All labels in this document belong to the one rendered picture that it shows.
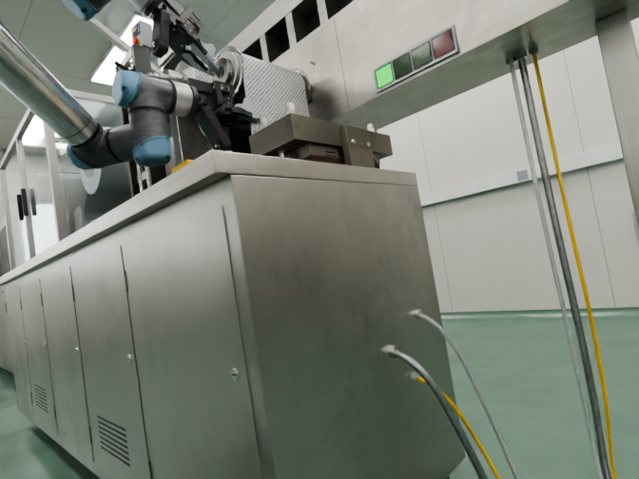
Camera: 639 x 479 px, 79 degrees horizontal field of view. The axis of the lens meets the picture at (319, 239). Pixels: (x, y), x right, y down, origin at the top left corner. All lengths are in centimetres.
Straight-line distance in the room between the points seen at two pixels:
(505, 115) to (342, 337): 294
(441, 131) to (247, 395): 327
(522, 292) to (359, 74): 258
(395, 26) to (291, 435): 105
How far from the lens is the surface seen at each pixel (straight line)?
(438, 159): 370
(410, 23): 122
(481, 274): 357
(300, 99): 127
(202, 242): 76
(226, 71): 117
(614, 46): 119
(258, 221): 69
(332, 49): 138
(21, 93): 90
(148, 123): 91
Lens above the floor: 69
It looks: 3 degrees up
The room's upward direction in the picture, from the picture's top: 9 degrees counter-clockwise
